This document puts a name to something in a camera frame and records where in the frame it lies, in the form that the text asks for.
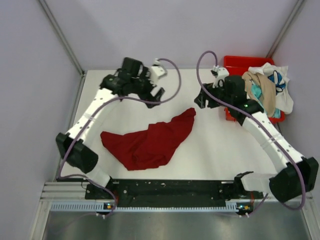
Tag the red plastic bin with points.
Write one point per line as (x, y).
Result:
(237, 65)

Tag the beige t-shirt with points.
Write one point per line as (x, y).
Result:
(268, 90)

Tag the dark red t-shirt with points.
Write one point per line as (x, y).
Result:
(150, 148)

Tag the grey slotted cable duct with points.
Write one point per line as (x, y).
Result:
(60, 206)

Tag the light blue t-shirt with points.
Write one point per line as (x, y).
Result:
(257, 92)

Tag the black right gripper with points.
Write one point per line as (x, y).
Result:
(201, 101)

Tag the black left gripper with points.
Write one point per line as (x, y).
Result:
(145, 75)

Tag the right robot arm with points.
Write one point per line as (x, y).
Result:
(295, 175)

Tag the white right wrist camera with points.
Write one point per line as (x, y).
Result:
(219, 73)

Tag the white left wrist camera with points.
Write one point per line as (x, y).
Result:
(157, 71)

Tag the aluminium frame rail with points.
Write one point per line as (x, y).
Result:
(85, 191)

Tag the white t-shirt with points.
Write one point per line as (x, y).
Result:
(279, 76)

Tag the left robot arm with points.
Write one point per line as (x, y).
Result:
(74, 146)

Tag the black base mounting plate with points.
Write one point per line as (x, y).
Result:
(163, 193)

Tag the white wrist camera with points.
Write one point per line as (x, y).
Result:
(219, 73)
(157, 71)

